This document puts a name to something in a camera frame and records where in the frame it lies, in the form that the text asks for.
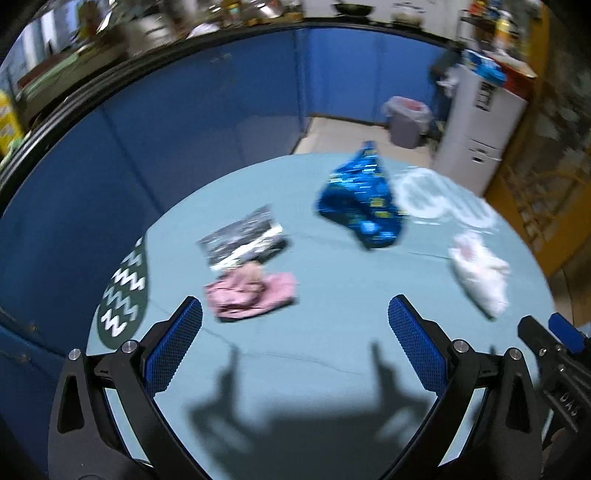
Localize white cabinet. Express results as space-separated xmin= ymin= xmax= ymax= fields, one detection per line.
xmin=431 ymin=69 xmax=529 ymax=197

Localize silver black foil wrapper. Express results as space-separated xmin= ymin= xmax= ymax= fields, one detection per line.
xmin=196 ymin=205 xmax=289 ymax=271

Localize grey trash bin with bag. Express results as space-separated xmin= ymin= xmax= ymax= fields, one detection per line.
xmin=381 ymin=96 xmax=432 ymax=149

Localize blue foil snack bag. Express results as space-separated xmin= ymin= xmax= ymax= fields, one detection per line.
xmin=315 ymin=141 xmax=409 ymax=250

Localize white crumpled plastic bag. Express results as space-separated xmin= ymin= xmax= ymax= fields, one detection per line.
xmin=448 ymin=231 xmax=512 ymax=319

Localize black metal rack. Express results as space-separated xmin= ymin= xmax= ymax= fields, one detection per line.
xmin=462 ymin=2 xmax=532 ymax=61

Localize brown cardboard box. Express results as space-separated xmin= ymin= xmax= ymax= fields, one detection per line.
xmin=485 ymin=51 xmax=541 ymax=100

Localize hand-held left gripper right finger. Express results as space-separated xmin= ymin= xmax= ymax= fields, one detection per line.
xmin=383 ymin=294 xmax=543 ymax=480

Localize yellow packet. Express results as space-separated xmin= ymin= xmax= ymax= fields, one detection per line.
xmin=0 ymin=90 xmax=24 ymax=155

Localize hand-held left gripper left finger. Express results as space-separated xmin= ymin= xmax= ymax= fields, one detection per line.
xmin=47 ymin=295 xmax=204 ymax=480

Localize yellow bottle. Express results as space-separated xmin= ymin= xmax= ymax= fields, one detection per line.
xmin=494 ymin=11 xmax=513 ymax=49

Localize wooden chair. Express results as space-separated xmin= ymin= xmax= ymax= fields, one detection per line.
xmin=496 ymin=161 xmax=555 ymax=250

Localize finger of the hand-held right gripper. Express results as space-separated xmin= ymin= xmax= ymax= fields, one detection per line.
xmin=517 ymin=315 xmax=557 ymax=358
xmin=549 ymin=312 xmax=591 ymax=355

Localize pink wrapper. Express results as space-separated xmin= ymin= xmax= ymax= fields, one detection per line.
xmin=204 ymin=261 xmax=298 ymax=321

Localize white cooking pot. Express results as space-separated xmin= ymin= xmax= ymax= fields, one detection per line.
xmin=390 ymin=2 xmax=423 ymax=24

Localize blue kitchen cabinets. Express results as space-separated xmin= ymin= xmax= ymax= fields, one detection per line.
xmin=0 ymin=25 xmax=462 ymax=384

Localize blue plastic bag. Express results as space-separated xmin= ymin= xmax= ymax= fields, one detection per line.
xmin=464 ymin=51 xmax=506 ymax=86

